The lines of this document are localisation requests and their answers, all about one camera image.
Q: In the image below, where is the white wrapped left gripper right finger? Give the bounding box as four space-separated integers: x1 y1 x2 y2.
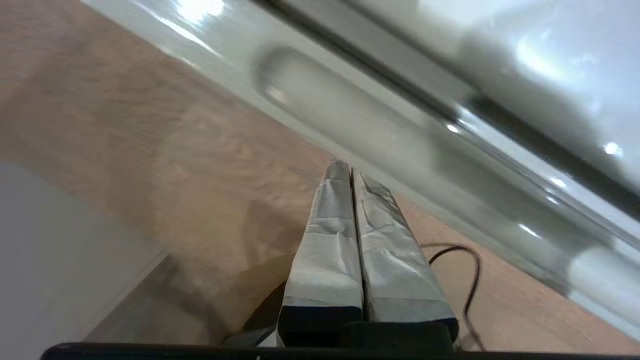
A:
352 171 460 348

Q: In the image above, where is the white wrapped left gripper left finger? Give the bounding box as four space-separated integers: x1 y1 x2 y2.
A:
276 160 364 348

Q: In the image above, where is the white glossy drawer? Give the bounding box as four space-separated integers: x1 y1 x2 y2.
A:
80 0 640 343

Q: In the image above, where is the thin black camera cable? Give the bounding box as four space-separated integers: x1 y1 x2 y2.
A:
419 243 487 352

